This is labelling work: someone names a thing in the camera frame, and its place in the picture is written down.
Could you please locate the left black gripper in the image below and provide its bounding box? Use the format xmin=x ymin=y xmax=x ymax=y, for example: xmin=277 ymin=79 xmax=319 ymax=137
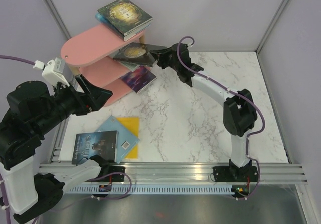
xmin=35 ymin=72 xmax=114 ymax=134

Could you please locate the black moon sixpence book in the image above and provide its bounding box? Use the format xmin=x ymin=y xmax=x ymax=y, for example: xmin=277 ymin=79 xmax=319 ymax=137
xmin=113 ymin=42 xmax=166 ymax=67

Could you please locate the purple Robinson Crusoe book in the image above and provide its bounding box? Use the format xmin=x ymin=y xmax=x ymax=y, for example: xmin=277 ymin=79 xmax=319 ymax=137
xmin=121 ymin=66 xmax=157 ymax=93

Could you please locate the light blue book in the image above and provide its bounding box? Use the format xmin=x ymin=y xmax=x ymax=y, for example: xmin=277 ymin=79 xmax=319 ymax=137
xmin=96 ymin=115 xmax=140 ymax=164

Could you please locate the green forest cover book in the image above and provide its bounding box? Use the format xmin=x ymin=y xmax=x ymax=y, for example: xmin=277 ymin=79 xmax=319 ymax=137
xmin=97 ymin=0 xmax=153 ymax=35

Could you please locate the teal ocean cover book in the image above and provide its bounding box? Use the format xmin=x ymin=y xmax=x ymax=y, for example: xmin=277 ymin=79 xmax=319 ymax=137
xmin=95 ymin=13 xmax=151 ymax=42

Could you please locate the pale grey-green book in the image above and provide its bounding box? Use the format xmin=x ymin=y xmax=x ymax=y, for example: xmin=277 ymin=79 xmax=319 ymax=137
xmin=118 ymin=60 xmax=140 ymax=72

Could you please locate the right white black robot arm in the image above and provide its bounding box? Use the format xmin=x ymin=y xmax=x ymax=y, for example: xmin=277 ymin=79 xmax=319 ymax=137
xmin=150 ymin=44 xmax=257 ymax=181

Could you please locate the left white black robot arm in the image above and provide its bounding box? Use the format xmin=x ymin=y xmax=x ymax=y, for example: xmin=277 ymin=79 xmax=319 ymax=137
xmin=1 ymin=75 xmax=113 ymax=223

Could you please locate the pink three-tier wooden shelf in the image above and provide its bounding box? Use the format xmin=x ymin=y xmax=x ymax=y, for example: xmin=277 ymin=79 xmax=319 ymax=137
xmin=61 ymin=24 xmax=145 ymax=106

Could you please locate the dark blue Wuthering Heights book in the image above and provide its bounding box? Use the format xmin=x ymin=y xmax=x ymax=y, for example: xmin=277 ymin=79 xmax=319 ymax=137
xmin=72 ymin=130 xmax=118 ymax=165

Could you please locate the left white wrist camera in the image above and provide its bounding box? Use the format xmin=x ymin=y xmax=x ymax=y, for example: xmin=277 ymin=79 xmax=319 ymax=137
xmin=33 ymin=57 xmax=70 ymax=87

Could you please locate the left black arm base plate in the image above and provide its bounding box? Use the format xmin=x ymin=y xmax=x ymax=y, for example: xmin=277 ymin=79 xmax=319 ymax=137
xmin=99 ymin=166 xmax=125 ymax=184

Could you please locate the white slotted cable duct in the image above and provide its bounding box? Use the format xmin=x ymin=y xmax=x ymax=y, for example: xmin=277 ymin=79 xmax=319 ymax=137
xmin=68 ymin=184 xmax=234 ymax=195

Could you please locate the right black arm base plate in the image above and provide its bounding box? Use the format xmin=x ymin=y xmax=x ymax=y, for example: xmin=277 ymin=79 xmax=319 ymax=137
xmin=213 ymin=166 xmax=258 ymax=183

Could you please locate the aluminium mounting rail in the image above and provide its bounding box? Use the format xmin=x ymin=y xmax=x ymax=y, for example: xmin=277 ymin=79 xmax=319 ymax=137
xmin=37 ymin=158 xmax=308 ymax=186

